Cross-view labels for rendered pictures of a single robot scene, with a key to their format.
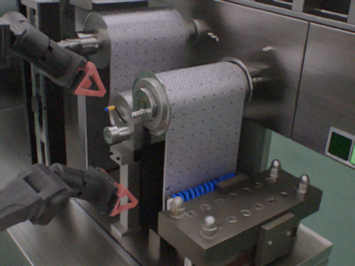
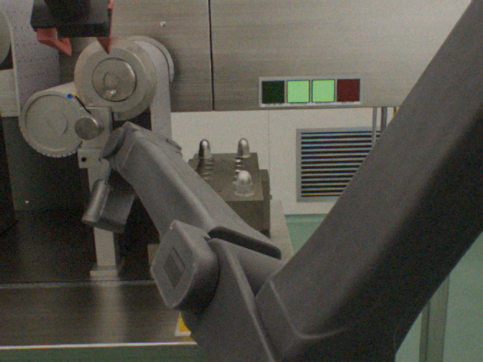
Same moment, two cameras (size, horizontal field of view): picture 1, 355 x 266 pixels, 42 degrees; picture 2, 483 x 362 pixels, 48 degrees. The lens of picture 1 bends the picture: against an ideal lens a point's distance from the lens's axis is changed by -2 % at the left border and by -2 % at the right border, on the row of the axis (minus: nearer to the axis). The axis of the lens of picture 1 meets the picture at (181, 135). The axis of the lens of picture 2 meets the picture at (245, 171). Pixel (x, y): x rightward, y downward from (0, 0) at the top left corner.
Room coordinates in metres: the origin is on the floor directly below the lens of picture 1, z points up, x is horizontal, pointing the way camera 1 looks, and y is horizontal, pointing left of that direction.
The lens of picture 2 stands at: (0.17, 0.68, 1.33)
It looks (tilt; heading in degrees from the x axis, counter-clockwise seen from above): 15 degrees down; 310
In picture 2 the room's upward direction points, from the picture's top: 1 degrees counter-clockwise
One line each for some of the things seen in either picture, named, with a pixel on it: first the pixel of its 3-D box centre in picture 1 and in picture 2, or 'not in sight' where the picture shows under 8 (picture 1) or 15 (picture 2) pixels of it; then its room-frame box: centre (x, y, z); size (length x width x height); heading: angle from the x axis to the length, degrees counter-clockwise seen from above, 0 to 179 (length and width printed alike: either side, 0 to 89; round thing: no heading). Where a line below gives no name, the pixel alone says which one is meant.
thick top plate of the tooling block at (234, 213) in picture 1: (244, 211); (223, 186); (0.94, -0.16, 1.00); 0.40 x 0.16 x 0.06; 130
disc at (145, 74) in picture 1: (150, 103); (116, 79); (0.98, 0.07, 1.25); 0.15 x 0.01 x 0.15; 40
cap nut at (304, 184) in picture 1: (304, 181); (243, 146); (1.01, -0.32, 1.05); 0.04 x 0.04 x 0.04
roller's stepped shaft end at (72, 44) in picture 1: (64, 46); not in sight; (1.11, 0.30, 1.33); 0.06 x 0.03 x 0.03; 130
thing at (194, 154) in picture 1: (203, 154); (163, 140); (1.01, -0.06, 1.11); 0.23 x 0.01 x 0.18; 130
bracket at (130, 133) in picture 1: (125, 178); (100, 192); (0.97, 0.13, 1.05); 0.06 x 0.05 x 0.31; 130
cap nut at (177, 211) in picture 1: (177, 205); not in sight; (0.87, 0.00, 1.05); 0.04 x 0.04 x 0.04
